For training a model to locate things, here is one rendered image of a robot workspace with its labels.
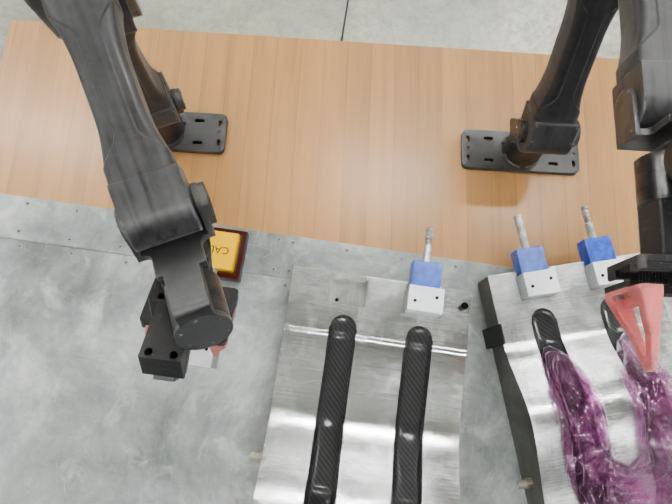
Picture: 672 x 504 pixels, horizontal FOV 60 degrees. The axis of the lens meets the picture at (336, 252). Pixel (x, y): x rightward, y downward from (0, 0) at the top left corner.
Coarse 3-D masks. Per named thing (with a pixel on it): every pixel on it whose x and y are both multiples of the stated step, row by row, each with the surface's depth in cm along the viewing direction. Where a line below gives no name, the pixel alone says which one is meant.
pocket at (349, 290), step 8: (336, 280) 87; (344, 280) 87; (352, 280) 86; (360, 280) 86; (336, 288) 87; (344, 288) 87; (352, 288) 87; (360, 288) 87; (336, 296) 87; (344, 296) 87; (352, 296) 87; (360, 296) 87; (352, 304) 86; (360, 304) 86
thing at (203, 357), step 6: (216, 270) 80; (192, 354) 74; (198, 354) 75; (204, 354) 75; (210, 354) 75; (192, 360) 74; (198, 360) 74; (204, 360) 74; (210, 360) 74; (216, 360) 78; (204, 366) 74; (210, 366) 74; (216, 366) 79
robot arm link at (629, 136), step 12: (624, 96) 58; (636, 96) 56; (624, 108) 58; (636, 108) 56; (624, 120) 58; (636, 120) 56; (660, 120) 54; (624, 132) 58; (636, 132) 56; (648, 132) 55; (660, 132) 55; (624, 144) 58; (636, 144) 58; (648, 144) 57; (660, 144) 57
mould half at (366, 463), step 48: (384, 288) 84; (288, 336) 82; (384, 336) 83; (432, 336) 83; (288, 384) 81; (384, 384) 81; (432, 384) 82; (288, 432) 79; (384, 432) 80; (432, 432) 80; (288, 480) 74; (384, 480) 76; (432, 480) 76
